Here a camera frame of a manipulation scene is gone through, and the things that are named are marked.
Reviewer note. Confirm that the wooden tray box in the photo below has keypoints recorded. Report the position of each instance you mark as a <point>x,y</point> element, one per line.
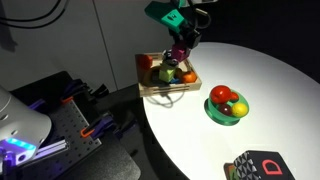
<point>166,90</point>

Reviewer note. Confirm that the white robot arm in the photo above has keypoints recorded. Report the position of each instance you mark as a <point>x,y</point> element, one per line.
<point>23,130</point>

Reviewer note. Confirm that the purple black spring clamp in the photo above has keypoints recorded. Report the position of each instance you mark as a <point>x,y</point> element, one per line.
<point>95,128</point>
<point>75,91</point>

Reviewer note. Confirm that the green block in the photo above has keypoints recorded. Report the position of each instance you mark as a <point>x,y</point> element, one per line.
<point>166,74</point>

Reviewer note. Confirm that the blue block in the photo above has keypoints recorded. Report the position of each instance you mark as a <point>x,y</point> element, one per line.
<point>174,81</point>

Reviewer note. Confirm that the small red fruit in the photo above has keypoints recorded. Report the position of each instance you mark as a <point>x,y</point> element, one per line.
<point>234,97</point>

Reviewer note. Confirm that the small black white patterned cube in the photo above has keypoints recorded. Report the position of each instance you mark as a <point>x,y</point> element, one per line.
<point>168,60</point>

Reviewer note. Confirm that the yellow lemon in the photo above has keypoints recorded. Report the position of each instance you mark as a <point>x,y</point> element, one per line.
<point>240,109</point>

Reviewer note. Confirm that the black and red pad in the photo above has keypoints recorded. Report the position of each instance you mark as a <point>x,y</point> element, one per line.
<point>263,166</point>

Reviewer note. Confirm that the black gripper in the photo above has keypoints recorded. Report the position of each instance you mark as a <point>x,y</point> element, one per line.
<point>186,31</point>

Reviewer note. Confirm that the pink block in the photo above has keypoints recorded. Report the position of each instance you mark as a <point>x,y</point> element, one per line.
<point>180,52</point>

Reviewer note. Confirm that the green bowl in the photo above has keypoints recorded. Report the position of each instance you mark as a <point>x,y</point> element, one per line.
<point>221,119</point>

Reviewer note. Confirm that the aluminium rail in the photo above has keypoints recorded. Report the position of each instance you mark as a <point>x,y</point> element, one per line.
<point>51,150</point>

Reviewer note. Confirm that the orange red block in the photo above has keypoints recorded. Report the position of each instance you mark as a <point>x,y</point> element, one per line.
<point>145,62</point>

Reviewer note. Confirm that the dark red plum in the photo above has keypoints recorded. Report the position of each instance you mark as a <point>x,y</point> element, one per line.
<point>225,109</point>

